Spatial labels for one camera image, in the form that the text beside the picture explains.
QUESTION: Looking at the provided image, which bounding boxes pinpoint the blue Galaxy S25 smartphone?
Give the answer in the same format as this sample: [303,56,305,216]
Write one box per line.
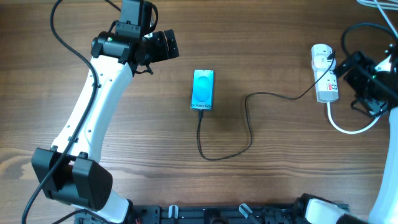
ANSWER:
[190,69,215,110]

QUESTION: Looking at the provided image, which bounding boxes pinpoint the white cables at corner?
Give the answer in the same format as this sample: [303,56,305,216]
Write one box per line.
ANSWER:
[356,0,398,11]

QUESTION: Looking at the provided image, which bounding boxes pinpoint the black USB charging cable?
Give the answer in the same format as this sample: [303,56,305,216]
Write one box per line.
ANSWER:
[196,50,336,162]

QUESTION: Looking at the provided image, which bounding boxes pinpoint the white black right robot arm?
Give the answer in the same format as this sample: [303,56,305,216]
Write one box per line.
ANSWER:
[250,96,397,223]

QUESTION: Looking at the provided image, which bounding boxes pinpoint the white power strip socket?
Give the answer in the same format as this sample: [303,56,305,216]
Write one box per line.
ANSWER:
[311,44,339,103]

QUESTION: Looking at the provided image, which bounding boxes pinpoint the white power strip cord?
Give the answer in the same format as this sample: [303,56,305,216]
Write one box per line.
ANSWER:
[326,0,398,135]

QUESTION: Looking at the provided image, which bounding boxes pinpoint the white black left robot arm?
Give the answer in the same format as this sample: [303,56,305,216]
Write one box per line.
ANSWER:
[31,1,179,223]

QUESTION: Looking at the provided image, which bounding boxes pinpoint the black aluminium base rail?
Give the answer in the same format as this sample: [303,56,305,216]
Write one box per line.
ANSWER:
[73,203,351,224]

